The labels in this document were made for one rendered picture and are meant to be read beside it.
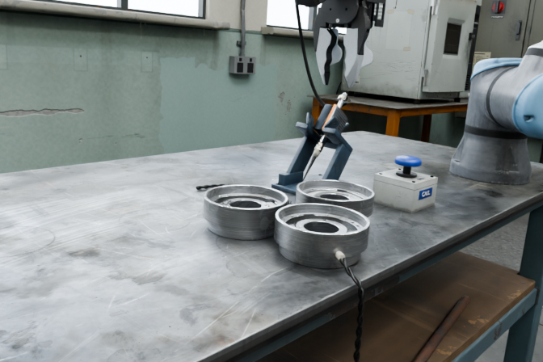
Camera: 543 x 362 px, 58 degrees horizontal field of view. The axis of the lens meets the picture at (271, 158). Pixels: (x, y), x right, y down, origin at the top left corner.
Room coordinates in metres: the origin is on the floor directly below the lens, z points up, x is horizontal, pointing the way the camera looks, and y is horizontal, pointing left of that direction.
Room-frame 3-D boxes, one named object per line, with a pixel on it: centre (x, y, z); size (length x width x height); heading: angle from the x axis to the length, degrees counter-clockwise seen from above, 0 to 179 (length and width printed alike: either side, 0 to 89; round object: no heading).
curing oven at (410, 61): (3.11, -0.83, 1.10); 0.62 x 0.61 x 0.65; 136
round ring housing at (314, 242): (0.53, -0.06, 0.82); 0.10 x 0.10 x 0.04
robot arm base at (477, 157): (0.98, -0.44, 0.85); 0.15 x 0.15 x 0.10
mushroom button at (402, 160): (0.74, -0.21, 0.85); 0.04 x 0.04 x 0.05
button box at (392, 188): (0.74, -0.21, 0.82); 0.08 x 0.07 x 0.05; 136
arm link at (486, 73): (0.97, -0.44, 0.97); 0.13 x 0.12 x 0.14; 3
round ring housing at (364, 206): (0.65, -0.09, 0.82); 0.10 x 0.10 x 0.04
